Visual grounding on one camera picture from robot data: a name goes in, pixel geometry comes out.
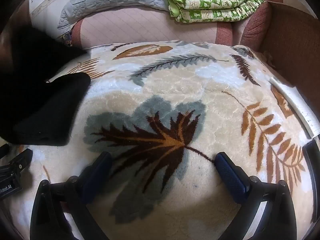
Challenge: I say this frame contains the white plastic strip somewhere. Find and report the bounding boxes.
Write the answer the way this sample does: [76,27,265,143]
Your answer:
[269,77,320,139]

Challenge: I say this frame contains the dark fuzzy cloth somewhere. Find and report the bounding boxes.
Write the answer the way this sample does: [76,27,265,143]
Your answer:
[0,26,88,140]

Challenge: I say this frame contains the black pants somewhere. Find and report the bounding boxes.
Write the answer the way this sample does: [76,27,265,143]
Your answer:
[12,72,92,147]

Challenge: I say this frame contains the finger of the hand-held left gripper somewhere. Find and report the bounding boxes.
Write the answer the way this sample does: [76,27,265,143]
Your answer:
[0,148,33,175]

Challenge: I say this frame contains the colourful printed cloth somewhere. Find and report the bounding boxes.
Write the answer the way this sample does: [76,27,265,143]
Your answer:
[57,29,77,47]

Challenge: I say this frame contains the pink and brown sofa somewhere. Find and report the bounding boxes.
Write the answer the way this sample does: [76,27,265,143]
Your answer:
[71,0,288,53]

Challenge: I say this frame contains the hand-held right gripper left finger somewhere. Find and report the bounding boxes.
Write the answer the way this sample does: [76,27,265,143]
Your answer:
[30,152,113,240]

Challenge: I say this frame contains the green patterned blanket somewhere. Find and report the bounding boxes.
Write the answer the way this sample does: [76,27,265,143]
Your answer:
[155,0,264,23]

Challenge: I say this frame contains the leaf printed blanket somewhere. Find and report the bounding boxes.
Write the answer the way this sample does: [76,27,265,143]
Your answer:
[5,40,315,240]

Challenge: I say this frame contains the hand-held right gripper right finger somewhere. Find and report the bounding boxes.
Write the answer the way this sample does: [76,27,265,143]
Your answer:
[214,152,298,240]

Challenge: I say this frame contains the brown wooden board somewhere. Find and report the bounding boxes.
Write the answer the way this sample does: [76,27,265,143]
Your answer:
[259,2,320,120]

